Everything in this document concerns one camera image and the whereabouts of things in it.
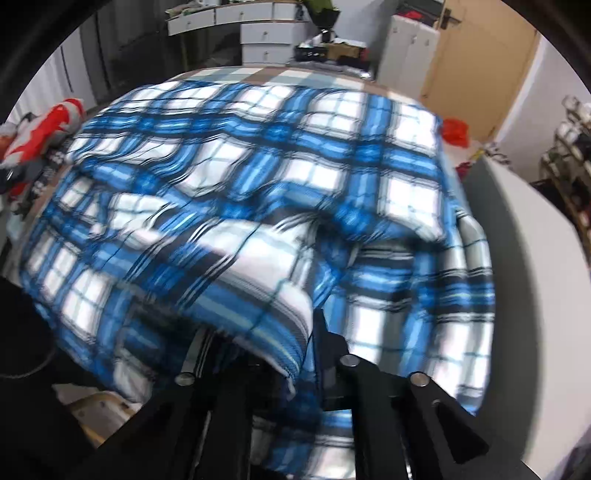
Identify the wooden door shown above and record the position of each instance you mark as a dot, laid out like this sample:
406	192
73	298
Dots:
480	69

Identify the blue plaid shirt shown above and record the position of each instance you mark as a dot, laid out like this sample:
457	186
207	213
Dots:
277	184

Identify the grey suitcase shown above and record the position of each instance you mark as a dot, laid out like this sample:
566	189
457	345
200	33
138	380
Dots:
408	50

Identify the wooden shoe rack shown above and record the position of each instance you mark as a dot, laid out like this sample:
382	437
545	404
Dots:
570	184

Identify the grey mattress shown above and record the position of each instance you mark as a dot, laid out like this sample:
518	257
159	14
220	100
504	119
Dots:
531	258

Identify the black crate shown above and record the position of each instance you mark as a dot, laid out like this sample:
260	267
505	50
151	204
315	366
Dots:
314	51

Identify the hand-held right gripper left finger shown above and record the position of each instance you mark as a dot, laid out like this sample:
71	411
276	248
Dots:
217	397

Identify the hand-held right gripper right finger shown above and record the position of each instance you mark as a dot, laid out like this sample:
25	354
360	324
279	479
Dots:
332	360

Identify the white drawer desk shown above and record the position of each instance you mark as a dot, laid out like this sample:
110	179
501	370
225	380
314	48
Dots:
263	27

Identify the red plastic bag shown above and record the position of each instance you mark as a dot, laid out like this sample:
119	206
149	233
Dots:
455	131

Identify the black wrapped bouquet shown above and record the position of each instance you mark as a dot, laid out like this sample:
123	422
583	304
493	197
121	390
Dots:
323	14

